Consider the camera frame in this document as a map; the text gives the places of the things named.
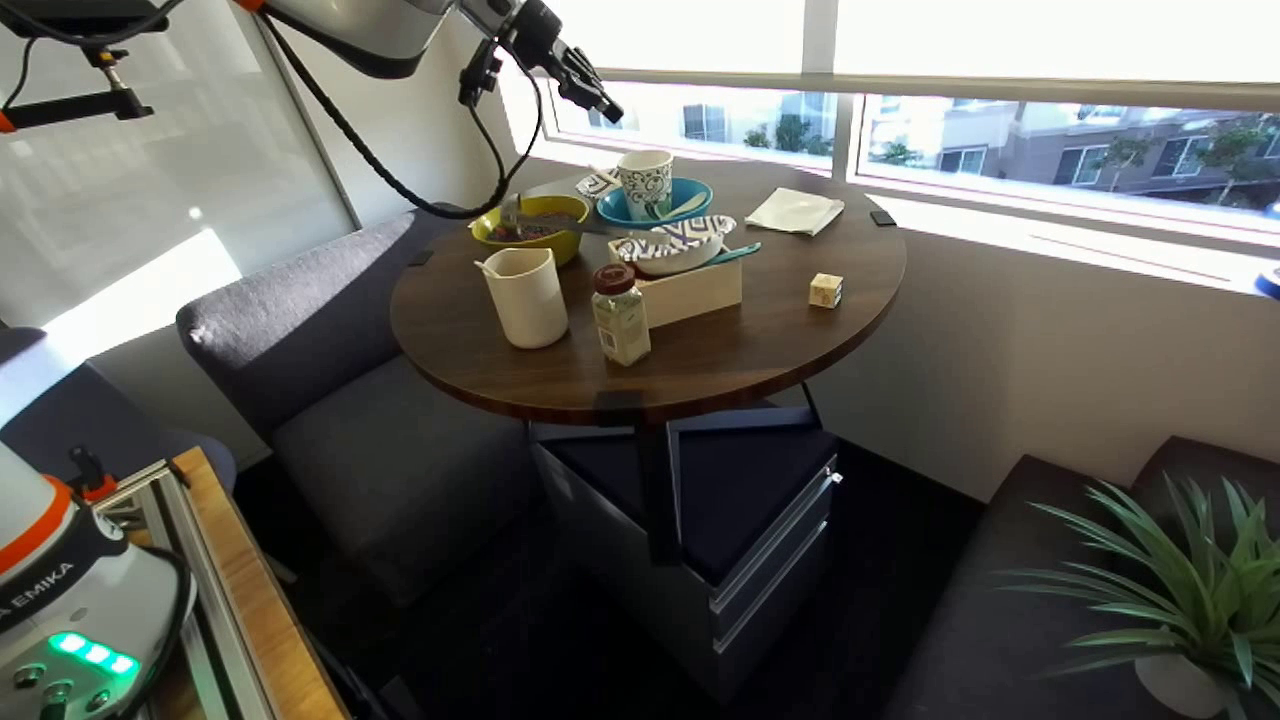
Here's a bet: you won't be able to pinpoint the white window frame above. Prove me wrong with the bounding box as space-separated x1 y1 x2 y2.
526 73 1280 261

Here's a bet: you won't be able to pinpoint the black white patterned plate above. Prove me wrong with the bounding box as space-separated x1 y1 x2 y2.
602 212 741 280

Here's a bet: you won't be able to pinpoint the small glass jar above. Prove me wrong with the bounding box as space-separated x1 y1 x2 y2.
589 261 657 372

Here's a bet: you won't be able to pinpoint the green spiky plant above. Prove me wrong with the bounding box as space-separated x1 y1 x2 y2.
1002 473 1280 713

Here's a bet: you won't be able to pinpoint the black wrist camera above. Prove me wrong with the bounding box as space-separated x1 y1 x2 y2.
456 36 512 113

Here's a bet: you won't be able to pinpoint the dark sofa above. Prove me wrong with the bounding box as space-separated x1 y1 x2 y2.
881 432 1280 720

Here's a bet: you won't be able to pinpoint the yellow bowl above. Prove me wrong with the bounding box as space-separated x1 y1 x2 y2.
462 193 595 268

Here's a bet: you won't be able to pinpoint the white cup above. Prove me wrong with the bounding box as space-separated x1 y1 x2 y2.
472 246 575 357

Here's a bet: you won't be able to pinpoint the grey drawer cabinet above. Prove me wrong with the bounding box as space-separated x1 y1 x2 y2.
526 402 849 706

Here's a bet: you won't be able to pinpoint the dark grey armchair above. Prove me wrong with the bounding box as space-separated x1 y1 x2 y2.
170 202 552 611

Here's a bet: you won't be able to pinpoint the white robot base green lights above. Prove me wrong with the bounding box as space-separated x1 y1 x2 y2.
0 439 189 720

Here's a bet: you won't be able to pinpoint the teal utensil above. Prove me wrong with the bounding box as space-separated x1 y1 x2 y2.
707 237 766 268

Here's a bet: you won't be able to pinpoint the grey plant pot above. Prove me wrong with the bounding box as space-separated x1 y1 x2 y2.
1132 648 1255 720

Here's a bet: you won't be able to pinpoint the white window blind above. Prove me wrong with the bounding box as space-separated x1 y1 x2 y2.
475 0 1280 115

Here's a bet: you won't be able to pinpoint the light wooden box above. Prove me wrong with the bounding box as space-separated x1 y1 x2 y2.
636 251 746 332

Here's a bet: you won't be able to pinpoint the round brown wooden table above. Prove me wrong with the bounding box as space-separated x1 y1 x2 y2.
388 157 912 565

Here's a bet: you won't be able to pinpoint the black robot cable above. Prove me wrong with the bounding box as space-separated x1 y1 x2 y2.
254 12 552 223

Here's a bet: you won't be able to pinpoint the black camera stand bar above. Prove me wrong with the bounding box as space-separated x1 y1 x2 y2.
0 36 151 137

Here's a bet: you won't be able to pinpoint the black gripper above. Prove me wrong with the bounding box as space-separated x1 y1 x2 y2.
497 0 629 130

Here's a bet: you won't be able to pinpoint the white patterned mug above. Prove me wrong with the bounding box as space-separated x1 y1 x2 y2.
611 148 678 223

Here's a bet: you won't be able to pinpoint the small white cube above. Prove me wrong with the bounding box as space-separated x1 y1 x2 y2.
803 268 849 318

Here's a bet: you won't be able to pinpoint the white folded napkin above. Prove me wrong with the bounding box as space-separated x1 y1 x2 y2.
741 184 851 246

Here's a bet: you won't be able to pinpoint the light wooden desk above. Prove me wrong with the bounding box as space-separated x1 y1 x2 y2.
94 446 353 720

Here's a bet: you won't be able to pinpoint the blue plate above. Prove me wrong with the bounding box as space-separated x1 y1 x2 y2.
591 172 718 233

